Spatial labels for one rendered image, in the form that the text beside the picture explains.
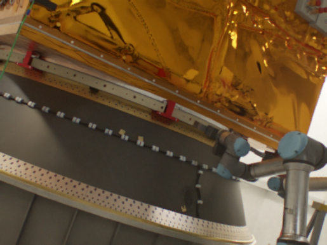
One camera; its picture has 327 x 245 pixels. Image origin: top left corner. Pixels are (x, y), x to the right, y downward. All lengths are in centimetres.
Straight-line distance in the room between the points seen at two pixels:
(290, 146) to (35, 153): 111
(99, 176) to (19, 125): 46
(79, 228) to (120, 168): 32
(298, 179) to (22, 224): 114
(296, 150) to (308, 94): 132
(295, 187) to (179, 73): 92
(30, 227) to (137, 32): 100
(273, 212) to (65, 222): 937
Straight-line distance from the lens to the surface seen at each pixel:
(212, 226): 233
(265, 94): 273
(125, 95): 221
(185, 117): 230
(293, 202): 171
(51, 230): 205
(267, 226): 1121
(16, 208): 209
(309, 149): 175
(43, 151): 212
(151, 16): 223
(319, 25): 302
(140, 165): 214
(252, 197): 1110
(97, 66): 215
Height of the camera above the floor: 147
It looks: 4 degrees up
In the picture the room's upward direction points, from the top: 20 degrees clockwise
